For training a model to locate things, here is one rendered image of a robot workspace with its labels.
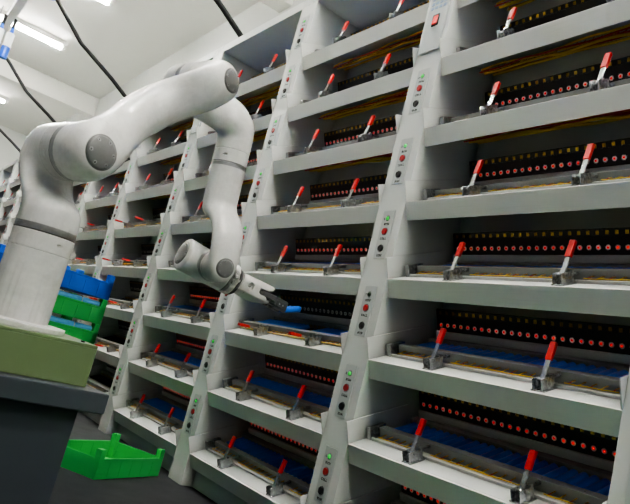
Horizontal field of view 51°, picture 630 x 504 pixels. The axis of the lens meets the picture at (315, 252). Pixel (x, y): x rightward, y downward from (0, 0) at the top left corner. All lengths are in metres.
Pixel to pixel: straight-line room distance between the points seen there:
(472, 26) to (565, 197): 0.69
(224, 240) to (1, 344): 0.57
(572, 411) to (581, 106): 0.58
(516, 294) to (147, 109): 0.86
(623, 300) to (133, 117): 1.01
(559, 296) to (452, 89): 0.71
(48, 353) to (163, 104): 0.59
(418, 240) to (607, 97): 0.54
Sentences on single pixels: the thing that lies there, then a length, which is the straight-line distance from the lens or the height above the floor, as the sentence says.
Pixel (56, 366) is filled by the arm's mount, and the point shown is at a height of 0.31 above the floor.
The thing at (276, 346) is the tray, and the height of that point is 0.47.
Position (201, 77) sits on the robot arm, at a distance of 1.56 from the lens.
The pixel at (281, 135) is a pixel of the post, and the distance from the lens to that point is 2.24.
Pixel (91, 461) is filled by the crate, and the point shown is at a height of 0.04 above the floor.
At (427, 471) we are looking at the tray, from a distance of 1.37.
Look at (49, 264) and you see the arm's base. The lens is 1.38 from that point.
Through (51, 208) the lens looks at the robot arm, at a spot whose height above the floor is 0.59.
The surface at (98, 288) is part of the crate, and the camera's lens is 2.18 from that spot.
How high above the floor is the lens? 0.41
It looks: 11 degrees up
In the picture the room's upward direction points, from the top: 15 degrees clockwise
